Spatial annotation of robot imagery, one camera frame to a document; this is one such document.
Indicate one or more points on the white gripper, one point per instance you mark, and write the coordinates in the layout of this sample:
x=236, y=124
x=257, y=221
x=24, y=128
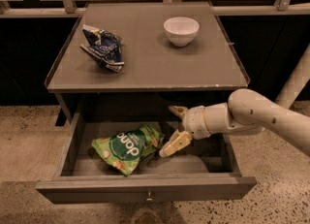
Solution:
x=194, y=121

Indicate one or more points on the green rice chip bag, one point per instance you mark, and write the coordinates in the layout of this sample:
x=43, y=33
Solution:
x=125, y=150

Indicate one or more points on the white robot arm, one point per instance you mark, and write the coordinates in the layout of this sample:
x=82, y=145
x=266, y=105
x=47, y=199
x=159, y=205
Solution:
x=248, y=112

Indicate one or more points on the grey open top drawer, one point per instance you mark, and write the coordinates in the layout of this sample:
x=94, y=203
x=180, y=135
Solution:
x=204, y=170

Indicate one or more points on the grey cabinet with counter top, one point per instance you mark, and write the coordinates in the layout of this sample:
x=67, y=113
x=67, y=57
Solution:
x=152, y=63

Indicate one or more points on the small metal drawer knob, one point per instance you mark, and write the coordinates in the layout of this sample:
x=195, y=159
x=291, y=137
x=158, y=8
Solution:
x=149, y=198

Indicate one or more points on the blue crumpled chip bag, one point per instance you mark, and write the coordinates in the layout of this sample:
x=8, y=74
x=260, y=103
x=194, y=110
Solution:
x=103, y=47

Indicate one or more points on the white ceramic bowl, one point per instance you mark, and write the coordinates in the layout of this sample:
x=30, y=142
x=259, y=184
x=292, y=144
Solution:
x=181, y=30

